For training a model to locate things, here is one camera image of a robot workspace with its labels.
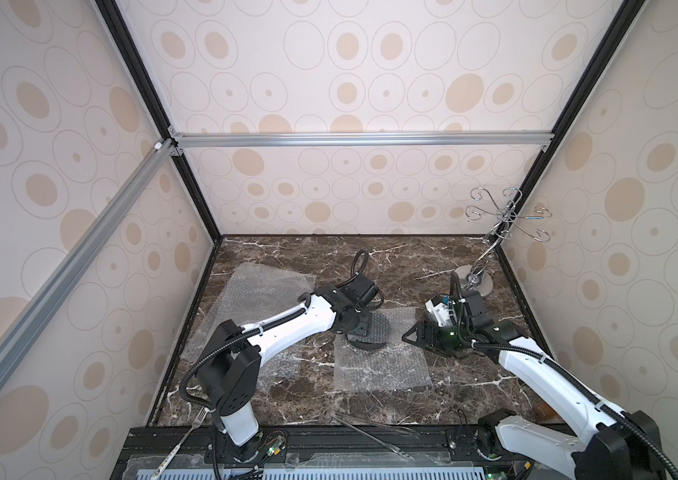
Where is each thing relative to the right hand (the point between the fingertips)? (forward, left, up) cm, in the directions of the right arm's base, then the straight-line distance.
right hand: (421, 339), depth 79 cm
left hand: (+4, +14, -1) cm, 15 cm away
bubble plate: (-3, +4, -10) cm, 11 cm away
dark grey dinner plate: (+6, +11, -10) cm, 16 cm away
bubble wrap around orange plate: (+20, +54, -9) cm, 58 cm away
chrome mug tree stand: (+28, -24, -9) cm, 38 cm away
